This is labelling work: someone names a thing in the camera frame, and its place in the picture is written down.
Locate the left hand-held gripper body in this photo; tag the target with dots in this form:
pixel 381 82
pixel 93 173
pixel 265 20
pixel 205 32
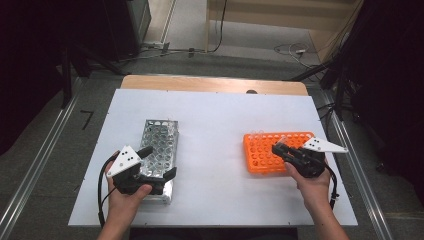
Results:
pixel 125 160

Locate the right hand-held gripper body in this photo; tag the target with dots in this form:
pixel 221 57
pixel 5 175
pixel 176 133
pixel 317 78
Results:
pixel 310 160

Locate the clear test tube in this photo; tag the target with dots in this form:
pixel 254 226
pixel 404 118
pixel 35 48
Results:
pixel 256 134
pixel 171 122
pixel 283 140

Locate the perforated metal tube rack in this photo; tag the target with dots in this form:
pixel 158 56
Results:
pixel 160 140

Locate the orange plastic tube rack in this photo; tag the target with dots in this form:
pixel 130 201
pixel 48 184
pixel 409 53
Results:
pixel 260 156

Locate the person's right hand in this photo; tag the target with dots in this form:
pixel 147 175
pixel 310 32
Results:
pixel 313 190

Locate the person's left hand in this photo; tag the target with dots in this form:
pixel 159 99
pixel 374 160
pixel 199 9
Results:
pixel 125 203

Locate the white table board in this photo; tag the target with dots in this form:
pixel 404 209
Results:
pixel 213 133

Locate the black tripod stand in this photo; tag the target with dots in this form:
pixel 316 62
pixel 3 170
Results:
pixel 340 86

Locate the wooden table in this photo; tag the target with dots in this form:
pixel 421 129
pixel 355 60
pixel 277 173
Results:
pixel 200 83

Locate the black metal stand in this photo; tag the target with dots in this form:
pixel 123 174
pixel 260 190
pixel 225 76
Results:
pixel 66 76

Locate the dark curtain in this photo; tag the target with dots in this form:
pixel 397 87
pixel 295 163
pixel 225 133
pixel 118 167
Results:
pixel 393 83
pixel 26 66

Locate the black cabinet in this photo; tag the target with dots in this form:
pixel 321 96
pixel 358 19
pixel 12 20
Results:
pixel 116 26

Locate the wooden platform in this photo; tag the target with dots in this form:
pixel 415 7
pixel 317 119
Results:
pixel 266 16

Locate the metal floor rail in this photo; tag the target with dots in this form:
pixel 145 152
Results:
pixel 373 206
pixel 33 166

